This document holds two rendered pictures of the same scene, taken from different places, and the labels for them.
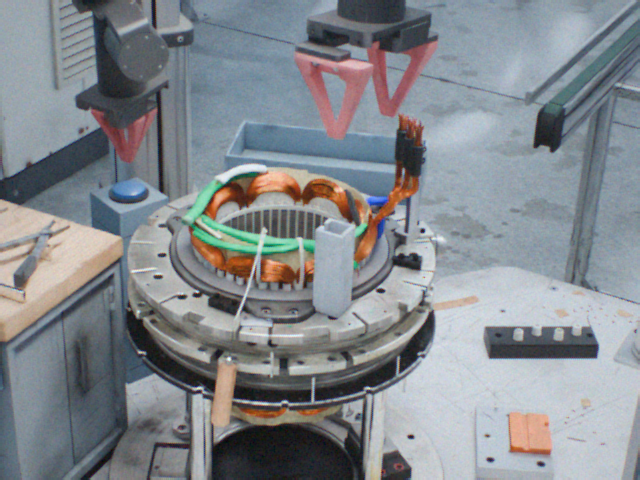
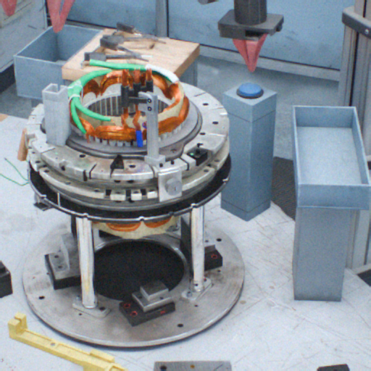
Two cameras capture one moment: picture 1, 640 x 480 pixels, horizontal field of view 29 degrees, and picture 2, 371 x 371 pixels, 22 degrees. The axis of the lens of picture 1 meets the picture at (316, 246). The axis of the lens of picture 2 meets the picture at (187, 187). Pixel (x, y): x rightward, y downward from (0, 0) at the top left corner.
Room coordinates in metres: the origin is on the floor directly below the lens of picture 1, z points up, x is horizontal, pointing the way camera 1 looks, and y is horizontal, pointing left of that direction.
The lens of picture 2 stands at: (1.10, -1.29, 1.83)
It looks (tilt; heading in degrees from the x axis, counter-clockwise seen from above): 33 degrees down; 85
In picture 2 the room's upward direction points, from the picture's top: straight up
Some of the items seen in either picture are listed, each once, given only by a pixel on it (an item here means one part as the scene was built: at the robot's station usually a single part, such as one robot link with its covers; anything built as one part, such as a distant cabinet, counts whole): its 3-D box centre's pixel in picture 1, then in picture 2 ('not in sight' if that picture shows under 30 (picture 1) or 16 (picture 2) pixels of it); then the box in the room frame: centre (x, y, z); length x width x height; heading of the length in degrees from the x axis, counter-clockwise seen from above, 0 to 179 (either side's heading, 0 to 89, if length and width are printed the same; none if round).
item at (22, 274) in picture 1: (25, 271); (95, 56); (1.08, 0.29, 1.09); 0.04 x 0.01 x 0.02; 168
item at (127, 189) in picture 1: (128, 189); (250, 89); (1.36, 0.23, 1.04); 0.04 x 0.04 x 0.01
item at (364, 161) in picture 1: (324, 243); (322, 216); (1.45, -0.01, 0.92); 0.25 x 0.11 x 0.28; 82
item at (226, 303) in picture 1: (225, 302); not in sight; (1.01, 0.08, 1.10); 0.03 x 0.01 x 0.01; 61
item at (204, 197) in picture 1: (216, 193); (133, 69); (1.14, 0.11, 1.15); 0.15 x 0.04 x 0.02; 151
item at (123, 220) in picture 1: (132, 282); (247, 152); (1.36, 0.23, 0.91); 0.07 x 0.07 x 0.25; 41
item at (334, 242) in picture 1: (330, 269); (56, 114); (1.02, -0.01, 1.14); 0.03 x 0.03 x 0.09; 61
